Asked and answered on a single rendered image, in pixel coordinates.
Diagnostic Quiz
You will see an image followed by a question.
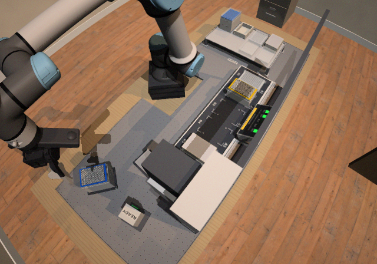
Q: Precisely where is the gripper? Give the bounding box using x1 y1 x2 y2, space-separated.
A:
17 125 73 185

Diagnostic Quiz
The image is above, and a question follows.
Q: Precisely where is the yellow tip rack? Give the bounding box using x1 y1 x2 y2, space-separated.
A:
226 78 257 107

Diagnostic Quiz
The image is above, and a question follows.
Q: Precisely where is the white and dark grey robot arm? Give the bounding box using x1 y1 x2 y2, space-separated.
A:
0 0 204 148

